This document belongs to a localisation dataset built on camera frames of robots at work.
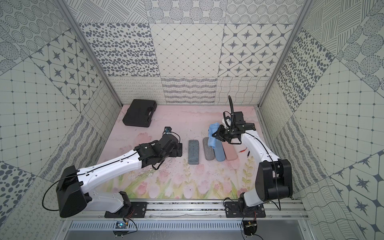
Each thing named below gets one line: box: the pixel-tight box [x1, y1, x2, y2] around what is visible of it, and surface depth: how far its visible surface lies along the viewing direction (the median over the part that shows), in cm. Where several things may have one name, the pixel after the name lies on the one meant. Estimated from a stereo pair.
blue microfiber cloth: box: [208, 122, 220, 149], surface depth 87 cm
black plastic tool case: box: [122, 99, 158, 128], surface depth 113 cm
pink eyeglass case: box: [222, 141, 238, 161], surface depth 96 cm
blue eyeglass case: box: [214, 140, 226, 162], surface depth 92 cm
